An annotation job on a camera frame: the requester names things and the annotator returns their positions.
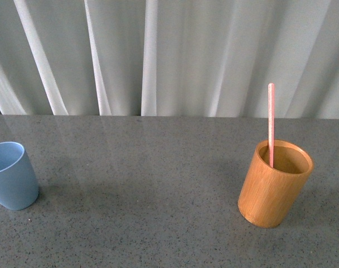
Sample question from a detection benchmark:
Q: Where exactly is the bamboo chopstick holder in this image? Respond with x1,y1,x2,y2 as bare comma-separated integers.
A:
238,140,314,228

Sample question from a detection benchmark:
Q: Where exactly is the blue plastic cup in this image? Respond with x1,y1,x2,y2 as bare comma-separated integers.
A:
0,142,39,210

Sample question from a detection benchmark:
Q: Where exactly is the white pleated curtain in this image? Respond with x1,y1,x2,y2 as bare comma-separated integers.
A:
0,1,339,119

